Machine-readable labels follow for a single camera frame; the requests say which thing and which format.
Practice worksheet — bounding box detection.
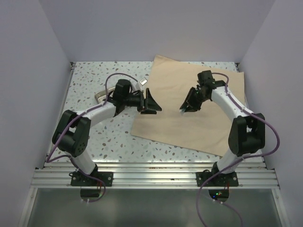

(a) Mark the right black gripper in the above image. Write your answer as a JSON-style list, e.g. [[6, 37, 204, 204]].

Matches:
[[180, 87, 209, 113]]

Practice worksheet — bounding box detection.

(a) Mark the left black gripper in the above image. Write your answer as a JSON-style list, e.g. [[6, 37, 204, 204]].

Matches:
[[123, 88, 161, 114]]

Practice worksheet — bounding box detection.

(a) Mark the beige cloth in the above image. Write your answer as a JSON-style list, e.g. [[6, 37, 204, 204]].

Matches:
[[131, 55, 245, 156]]

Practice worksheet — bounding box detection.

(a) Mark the stainless steel tray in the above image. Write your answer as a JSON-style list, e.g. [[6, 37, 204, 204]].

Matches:
[[94, 87, 115, 104]]

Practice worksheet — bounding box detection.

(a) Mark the green white packet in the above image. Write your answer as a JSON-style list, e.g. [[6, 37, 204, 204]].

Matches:
[[179, 109, 185, 115]]

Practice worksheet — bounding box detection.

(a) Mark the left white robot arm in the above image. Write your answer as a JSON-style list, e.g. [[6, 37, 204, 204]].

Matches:
[[52, 79, 162, 186]]

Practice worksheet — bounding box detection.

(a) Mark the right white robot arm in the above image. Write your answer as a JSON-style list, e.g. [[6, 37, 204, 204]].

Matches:
[[180, 70, 265, 186]]

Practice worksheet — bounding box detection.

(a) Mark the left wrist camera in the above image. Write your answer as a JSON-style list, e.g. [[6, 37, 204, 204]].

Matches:
[[135, 78, 148, 91]]

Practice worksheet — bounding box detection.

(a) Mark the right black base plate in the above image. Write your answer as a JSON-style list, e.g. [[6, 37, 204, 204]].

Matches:
[[196, 170, 239, 187]]

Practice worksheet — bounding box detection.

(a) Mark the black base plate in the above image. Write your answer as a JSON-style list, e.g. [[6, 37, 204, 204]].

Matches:
[[69, 171, 114, 187], [196, 170, 239, 187]]

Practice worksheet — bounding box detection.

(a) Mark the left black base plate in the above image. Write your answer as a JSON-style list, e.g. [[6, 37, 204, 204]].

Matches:
[[69, 171, 114, 187]]

